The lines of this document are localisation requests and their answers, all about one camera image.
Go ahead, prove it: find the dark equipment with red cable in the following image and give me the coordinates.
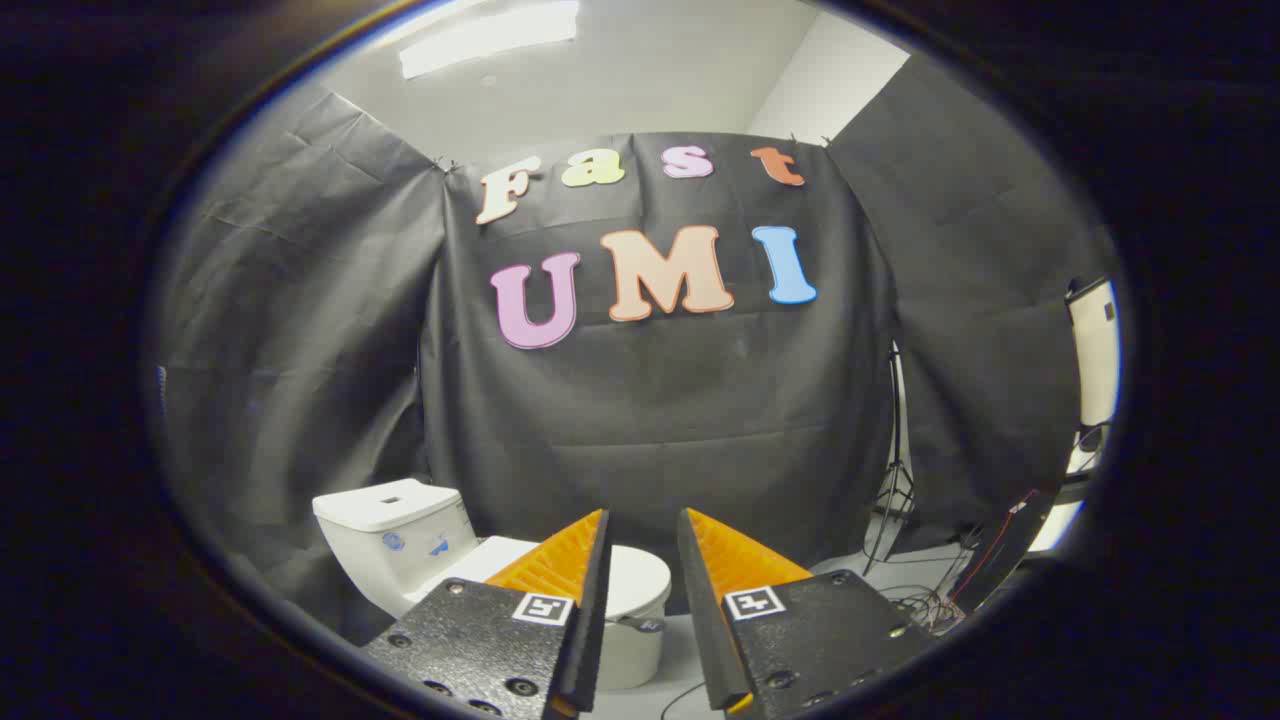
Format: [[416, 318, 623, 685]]
[[948, 488, 1063, 613]]

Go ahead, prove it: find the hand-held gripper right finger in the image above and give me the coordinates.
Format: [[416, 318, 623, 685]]
[[677, 507, 937, 718]]

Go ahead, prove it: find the white toilet lid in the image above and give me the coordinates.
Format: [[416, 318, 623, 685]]
[[440, 536, 673, 622]]

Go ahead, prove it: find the black backdrop cloth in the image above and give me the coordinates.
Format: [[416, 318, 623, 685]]
[[150, 55, 1117, 641]]

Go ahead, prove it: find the black tripod stand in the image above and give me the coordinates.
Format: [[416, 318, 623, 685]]
[[862, 340, 917, 577]]

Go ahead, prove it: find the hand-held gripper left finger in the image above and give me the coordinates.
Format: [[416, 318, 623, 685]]
[[360, 508, 613, 720]]

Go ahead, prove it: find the black floor cable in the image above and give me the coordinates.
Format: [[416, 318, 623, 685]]
[[659, 678, 707, 720]]

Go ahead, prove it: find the tangle of floor cables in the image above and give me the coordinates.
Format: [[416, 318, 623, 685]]
[[880, 583, 969, 637]]

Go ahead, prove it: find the white upright panel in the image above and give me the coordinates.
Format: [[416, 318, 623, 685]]
[[1064, 277, 1122, 433]]

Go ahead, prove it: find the white toilet with tank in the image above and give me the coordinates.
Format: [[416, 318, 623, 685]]
[[312, 478, 669, 693]]

